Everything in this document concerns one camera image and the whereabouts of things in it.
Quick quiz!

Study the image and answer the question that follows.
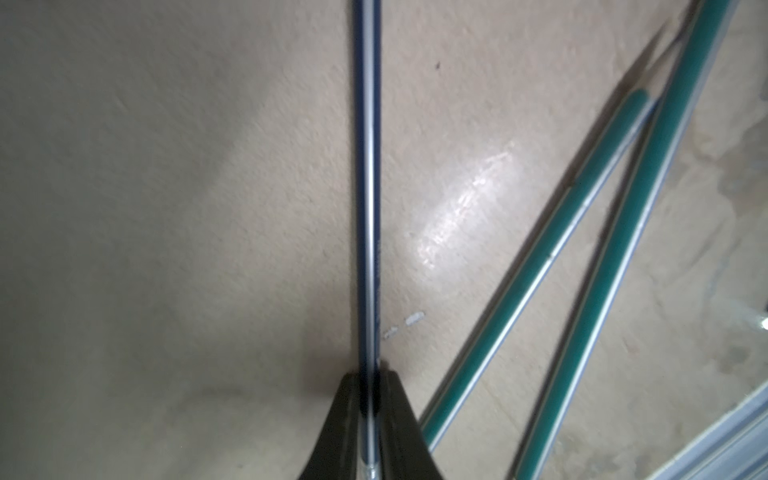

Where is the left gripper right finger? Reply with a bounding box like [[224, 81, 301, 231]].
[[379, 369, 443, 480]]

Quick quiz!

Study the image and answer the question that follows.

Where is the teal pencil pair right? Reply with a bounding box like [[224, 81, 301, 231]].
[[512, 1, 737, 479]]

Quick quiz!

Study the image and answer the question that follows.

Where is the dark pencil pair angled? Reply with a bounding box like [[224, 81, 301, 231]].
[[351, 0, 382, 479]]

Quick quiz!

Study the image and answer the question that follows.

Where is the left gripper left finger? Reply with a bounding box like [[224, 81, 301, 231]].
[[298, 373, 360, 480]]

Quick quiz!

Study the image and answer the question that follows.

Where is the teal pencil diagonal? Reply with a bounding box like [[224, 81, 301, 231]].
[[421, 20, 678, 452]]

